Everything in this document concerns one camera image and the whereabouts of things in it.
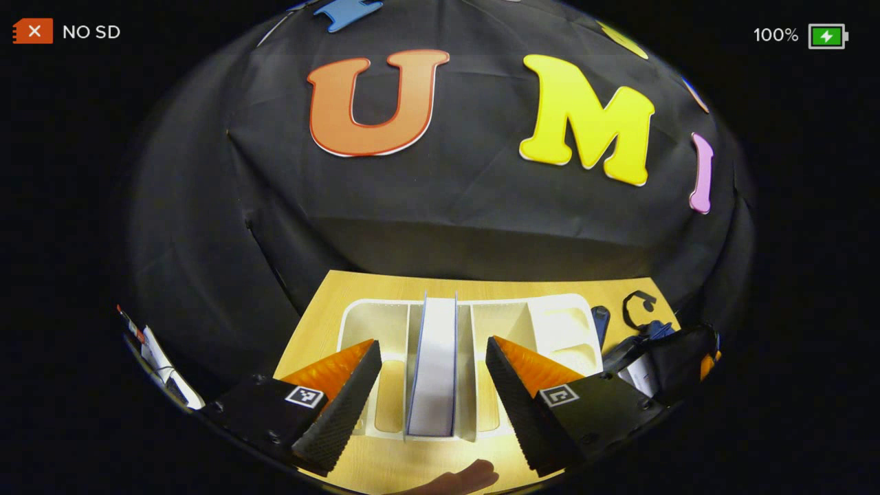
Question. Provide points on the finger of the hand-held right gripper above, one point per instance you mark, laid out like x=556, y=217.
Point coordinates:
x=709, y=364

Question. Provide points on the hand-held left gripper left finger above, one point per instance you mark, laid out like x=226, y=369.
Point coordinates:
x=344, y=405

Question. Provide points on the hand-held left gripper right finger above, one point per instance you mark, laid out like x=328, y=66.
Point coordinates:
x=522, y=405

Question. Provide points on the blue schoolbag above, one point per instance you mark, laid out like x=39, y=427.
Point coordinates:
x=677, y=350

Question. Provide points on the cream plastic bookshelf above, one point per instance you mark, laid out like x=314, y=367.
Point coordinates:
x=557, y=330

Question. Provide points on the blue-grey book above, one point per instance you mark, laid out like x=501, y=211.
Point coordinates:
x=433, y=371

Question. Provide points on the white side table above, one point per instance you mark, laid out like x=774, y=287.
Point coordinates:
x=161, y=364

